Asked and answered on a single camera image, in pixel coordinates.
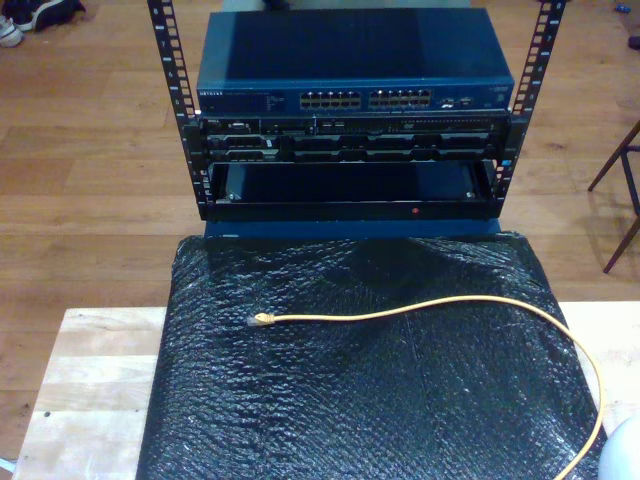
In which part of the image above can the yellow network cable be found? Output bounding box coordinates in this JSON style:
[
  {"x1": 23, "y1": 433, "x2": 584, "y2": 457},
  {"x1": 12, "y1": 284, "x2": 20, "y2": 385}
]
[{"x1": 246, "y1": 294, "x2": 607, "y2": 480}]

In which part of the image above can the blue rack platform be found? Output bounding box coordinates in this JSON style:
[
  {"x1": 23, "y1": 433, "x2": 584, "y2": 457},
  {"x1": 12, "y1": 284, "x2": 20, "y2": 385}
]
[{"x1": 203, "y1": 219, "x2": 502, "y2": 240}]

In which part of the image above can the black rack tray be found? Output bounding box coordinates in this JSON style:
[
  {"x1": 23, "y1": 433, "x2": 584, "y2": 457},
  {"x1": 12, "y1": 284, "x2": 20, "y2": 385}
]
[{"x1": 199, "y1": 160, "x2": 501, "y2": 223}]

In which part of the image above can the black rack server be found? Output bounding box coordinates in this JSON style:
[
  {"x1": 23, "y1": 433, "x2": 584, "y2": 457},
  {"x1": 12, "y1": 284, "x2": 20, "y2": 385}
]
[{"x1": 198, "y1": 115, "x2": 511, "y2": 164}]

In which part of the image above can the black bubble mat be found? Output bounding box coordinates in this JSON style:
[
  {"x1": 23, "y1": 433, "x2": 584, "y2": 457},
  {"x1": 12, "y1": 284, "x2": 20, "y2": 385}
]
[{"x1": 135, "y1": 232, "x2": 624, "y2": 480}]

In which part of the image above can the brown wooden chair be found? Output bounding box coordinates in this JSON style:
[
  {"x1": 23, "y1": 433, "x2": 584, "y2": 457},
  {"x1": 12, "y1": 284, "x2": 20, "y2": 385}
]
[{"x1": 587, "y1": 119, "x2": 640, "y2": 275}]

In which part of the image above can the black sneaker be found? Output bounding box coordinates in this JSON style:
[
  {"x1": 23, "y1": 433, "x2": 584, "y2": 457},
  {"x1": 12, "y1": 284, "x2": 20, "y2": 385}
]
[{"x1": 12, "y1": 0, "x2": 86, "y2": 32}]

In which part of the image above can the white sneaker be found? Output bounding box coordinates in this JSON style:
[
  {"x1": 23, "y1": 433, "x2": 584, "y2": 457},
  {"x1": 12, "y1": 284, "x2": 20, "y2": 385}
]
[{"x1": 0, "y1": 14, "x2": 25, "y2": 49}]

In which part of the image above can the black rack frame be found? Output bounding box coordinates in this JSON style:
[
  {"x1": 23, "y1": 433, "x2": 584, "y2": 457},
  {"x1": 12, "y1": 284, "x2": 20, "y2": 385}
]
[{"x1": 146, "y1": 0, "x2": 569, "y2": 224}]

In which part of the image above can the blue network switch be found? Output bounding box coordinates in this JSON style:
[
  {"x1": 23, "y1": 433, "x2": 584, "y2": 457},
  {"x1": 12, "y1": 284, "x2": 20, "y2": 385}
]
[{"x1": 195, "y1": 8, "x2": 516, "y2": 115}]

